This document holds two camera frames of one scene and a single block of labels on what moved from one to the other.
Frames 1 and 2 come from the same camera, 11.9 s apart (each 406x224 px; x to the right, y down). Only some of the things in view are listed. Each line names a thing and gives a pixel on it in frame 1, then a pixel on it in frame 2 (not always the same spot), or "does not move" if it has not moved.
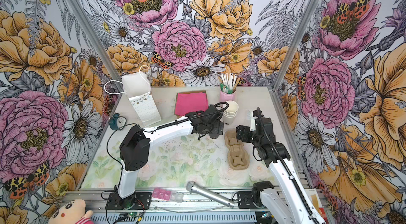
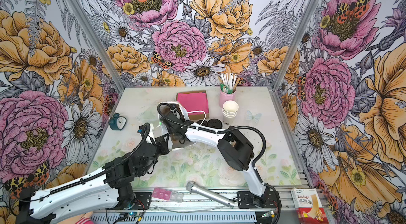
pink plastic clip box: [167, 195] does not move
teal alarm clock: [116, 122] does not move
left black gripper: [214, 130] → [162, 143]
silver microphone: [192, 186] does not move
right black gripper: [244, 130] → [169, 131]
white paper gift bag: [137, 87] → [161, 108]
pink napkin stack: [186, 102] does not move
